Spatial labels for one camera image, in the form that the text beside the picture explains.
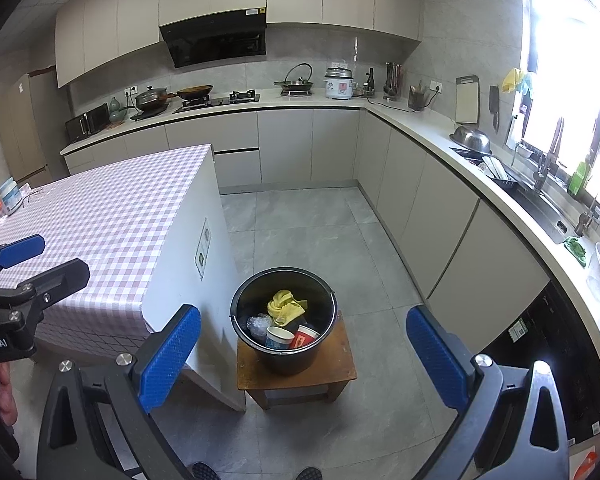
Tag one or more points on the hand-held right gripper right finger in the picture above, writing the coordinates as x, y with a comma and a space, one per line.
435, 355

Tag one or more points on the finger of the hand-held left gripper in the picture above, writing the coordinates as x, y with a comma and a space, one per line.
62, 277
20, 252

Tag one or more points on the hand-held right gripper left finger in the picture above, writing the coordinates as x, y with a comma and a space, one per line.
170, 355

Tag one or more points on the clear plastic bag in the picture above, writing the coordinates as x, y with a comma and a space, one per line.
257, 325

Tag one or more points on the blue patterned paper cup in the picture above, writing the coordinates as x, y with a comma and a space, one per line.
279, 340

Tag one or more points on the black bucket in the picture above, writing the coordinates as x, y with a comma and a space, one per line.
290, 360

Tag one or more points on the yellow cloth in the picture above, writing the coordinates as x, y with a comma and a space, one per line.
511, 80
282, 305

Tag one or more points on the red paper cup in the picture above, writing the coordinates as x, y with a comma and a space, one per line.
305, 337

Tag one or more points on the person's left hand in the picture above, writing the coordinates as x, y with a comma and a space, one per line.
4, 390

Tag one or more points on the white jar with blue label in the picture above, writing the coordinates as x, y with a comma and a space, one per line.
10, 197

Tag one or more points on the black eyeglasses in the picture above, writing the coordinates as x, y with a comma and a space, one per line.
35, 194

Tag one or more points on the pink checkered tablecloth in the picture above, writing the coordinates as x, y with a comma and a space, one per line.
105, 210

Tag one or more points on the brown wooden stool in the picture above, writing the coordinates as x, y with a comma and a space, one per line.
340, 360

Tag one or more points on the white table base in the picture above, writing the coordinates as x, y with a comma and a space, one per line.
180, 260

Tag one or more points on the black built-in dishwasher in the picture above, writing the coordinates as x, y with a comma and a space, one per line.
545, 360

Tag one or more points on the beige refrigerator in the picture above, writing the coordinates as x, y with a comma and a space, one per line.
25, 130

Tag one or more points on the person's left shoe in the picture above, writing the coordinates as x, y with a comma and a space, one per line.
207, 472

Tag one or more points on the person's shoe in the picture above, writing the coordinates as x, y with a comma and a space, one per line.
207, 472
309, 474

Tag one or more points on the black microwave oven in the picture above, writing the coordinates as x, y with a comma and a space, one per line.
87, 122

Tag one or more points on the green ceramic vase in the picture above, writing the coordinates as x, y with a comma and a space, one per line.
116, 111

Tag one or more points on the person's right shoe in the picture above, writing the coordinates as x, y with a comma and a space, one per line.
309, 474

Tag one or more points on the kitchen sink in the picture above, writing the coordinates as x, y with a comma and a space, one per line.
540, 210

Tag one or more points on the black induction cooker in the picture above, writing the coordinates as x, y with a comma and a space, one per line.
150, 114

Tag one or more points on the black dish rack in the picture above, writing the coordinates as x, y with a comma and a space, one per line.
495, 170

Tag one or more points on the pot with glass lid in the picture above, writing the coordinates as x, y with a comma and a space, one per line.
151, 99

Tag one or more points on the small metal tap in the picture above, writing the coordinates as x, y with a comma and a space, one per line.
585, 220

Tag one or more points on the metal mixing bowl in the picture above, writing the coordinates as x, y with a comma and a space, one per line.
471, 139

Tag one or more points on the green detergent bottle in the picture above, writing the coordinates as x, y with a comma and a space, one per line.
579, 180

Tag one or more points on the black frying pan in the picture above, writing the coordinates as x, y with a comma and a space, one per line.
196, 91

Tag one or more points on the black gas stove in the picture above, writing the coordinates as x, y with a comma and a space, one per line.
215, 101

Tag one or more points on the beige lower kitchen cabinets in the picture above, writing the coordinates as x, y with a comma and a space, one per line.
285, 145

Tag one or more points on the beige kitchen cabinets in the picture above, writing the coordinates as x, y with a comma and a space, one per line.
285, 145
105, 20

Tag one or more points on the metal kitchen faucet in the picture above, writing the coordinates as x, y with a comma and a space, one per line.
555, 140

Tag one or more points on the beige upper kitchen cabinets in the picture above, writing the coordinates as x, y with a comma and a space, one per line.
105, 20

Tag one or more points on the black chopstick holder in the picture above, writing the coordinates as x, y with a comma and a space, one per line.
417, 99

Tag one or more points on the white cutting board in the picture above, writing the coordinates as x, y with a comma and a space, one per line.
467, 100

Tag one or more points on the black cleaver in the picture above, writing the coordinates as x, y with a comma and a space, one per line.
494, 100

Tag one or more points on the metal utensil rack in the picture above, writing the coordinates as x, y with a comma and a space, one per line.
392, 80

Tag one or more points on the dark glass bottle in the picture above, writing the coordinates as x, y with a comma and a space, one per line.
370, 84

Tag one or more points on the black range hood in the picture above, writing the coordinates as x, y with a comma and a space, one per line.
215, 42

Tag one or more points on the yellow hanging cloth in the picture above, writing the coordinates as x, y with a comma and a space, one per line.
511, 80

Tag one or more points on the light blue hanging cloth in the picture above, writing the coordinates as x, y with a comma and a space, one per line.
527, 85

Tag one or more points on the white rice cooker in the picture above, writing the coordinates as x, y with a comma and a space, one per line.
339, 84

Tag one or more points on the portable gas burner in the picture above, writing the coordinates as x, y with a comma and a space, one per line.
296, 92

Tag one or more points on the kitchen window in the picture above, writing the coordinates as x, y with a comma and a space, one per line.
570, 50

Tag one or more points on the white wall socket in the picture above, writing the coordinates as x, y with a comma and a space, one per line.
131, 91
436, 85

